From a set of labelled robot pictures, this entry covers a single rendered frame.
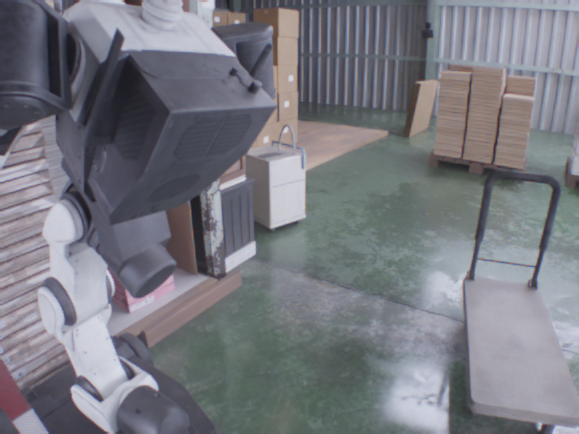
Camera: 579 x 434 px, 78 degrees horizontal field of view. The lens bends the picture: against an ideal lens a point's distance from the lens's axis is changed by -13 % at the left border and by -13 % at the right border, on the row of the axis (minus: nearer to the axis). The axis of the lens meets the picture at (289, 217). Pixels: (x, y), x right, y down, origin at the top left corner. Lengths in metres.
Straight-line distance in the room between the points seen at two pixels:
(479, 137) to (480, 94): 0.47
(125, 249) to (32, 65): 0.39
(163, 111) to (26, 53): 0.17
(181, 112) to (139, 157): 0.09
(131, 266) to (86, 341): 0.49
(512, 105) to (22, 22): 4.53
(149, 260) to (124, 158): 0.28
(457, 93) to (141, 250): 4.30
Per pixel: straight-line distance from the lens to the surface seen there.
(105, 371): 1.32
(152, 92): 0.51
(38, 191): 1.51
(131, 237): 0.79
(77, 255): 0.99
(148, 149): 0.53
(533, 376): 1.65
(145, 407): 1.20
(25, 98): 0.51
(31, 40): 0.55
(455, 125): 4.82
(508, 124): 4.76
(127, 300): 1.99
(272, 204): 2.79
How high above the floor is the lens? 1.22
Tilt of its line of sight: 23 degrees down
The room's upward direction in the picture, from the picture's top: straight up
